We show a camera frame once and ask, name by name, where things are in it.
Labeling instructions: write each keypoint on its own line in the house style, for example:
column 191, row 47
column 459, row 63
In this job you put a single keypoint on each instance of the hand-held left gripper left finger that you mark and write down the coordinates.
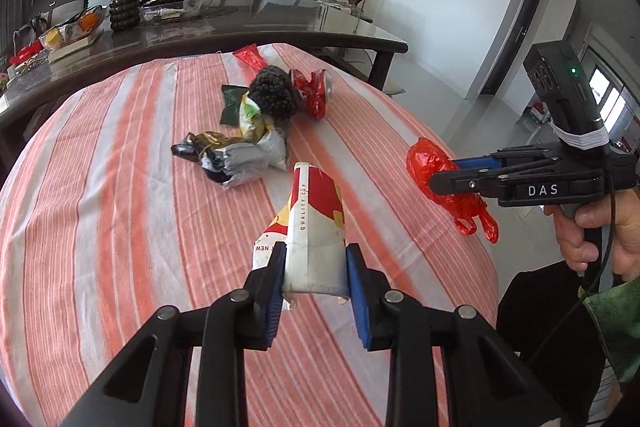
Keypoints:
column 274, row 317

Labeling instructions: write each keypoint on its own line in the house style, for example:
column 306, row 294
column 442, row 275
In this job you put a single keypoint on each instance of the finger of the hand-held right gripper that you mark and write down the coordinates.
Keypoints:
column 475, row 163
column 465, row 183

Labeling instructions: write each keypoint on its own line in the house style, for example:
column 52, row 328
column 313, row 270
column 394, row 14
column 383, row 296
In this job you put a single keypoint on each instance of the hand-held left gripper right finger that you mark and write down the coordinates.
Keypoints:
column 357, row 297

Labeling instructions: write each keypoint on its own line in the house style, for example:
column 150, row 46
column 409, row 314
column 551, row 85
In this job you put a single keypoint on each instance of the red plastic bag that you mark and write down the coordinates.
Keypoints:
column 425, row 162

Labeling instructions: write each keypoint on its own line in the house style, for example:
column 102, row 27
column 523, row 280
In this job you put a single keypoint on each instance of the crushed white red paper cup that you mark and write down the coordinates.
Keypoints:
column 312, row 232

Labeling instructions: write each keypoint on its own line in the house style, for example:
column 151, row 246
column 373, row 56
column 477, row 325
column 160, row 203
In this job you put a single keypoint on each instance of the silver foil packet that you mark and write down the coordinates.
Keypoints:
column 250, row 159

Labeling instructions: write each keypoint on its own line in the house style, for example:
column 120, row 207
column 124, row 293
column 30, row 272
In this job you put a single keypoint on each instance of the crushed red can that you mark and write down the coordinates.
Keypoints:
column 312, row 94

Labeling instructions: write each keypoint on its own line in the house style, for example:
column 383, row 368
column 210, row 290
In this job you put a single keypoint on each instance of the dark gold wrapper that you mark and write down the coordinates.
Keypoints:
column 200, row 144

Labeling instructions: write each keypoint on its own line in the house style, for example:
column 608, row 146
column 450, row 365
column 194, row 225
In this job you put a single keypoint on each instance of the yellow green snack packet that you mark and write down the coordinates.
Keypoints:
column 250, row 119

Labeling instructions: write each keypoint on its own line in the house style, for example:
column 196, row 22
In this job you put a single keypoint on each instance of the dark green packet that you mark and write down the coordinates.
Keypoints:
column 231, row 104

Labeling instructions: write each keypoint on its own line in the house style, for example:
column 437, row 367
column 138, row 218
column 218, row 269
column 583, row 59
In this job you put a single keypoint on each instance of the red foil wrapper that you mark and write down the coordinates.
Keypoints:
column 247, row 56

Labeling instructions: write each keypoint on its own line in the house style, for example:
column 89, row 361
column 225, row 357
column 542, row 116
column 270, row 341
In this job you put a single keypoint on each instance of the person's right hand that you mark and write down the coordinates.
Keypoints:
column 625, row 227

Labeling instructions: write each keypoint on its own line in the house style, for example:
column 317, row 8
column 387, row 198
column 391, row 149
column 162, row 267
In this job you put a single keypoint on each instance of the dark brown door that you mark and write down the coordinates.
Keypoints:
column 515, row 32

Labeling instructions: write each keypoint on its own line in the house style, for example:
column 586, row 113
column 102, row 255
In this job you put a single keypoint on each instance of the cream wheeled stool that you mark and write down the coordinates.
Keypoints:
column 394, row 90

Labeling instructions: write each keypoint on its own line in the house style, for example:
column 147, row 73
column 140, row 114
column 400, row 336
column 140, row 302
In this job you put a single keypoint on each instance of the black trousers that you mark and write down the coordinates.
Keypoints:
column 540, row 332

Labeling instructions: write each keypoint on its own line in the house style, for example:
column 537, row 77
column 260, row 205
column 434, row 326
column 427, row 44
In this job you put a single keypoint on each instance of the orange striped tablecloth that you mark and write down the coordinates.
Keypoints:
column 125, row 207

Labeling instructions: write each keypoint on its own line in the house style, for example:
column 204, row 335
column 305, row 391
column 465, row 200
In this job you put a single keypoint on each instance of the green patterned shirt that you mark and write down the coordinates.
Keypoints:
column 620, row 322

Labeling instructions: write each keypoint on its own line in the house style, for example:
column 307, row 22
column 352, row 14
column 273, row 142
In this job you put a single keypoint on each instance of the dark wooden coffee table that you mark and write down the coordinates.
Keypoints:
column 200, row 32

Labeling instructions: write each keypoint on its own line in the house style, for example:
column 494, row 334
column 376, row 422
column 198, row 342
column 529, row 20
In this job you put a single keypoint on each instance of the clear tape roll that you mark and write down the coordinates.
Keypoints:
column 192, row 3

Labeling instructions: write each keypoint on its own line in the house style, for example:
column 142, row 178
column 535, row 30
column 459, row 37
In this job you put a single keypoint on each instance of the glass snack tray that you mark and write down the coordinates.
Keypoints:
column 160, row 11

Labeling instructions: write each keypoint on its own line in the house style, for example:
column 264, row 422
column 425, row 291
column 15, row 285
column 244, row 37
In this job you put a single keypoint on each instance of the white book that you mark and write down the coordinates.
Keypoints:
column 75, row 49

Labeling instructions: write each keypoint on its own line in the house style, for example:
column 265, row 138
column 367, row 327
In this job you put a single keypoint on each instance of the orange fruit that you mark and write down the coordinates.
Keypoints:
column 87, row 21

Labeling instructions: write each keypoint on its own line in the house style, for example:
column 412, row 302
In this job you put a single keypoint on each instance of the glass fruit tray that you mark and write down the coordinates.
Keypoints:
column 70, row 29

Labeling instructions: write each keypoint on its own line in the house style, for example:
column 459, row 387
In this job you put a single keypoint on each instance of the red box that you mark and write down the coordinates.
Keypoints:
column 24, row 54

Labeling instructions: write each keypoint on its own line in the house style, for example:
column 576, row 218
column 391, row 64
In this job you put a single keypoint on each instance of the black handbag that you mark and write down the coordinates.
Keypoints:
column 27, row 32

